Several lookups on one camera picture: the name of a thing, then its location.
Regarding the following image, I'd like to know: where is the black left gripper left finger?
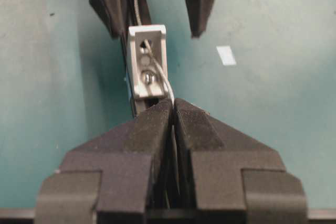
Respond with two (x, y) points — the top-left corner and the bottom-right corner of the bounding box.
(35, 99), (172, 223)

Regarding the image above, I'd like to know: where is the small white tape patch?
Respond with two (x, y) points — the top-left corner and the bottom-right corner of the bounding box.
(216, 46), (237, 66)

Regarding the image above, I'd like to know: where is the long black aluminium rail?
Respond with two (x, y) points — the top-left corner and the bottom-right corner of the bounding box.
(122, 0), (169, 116)

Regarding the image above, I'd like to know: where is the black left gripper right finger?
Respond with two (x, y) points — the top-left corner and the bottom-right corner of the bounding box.
(174, 99), (307, 223)

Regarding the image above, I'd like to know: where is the white bracket with hole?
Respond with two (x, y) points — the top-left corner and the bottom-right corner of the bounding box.
(127, 25), (169, 100)

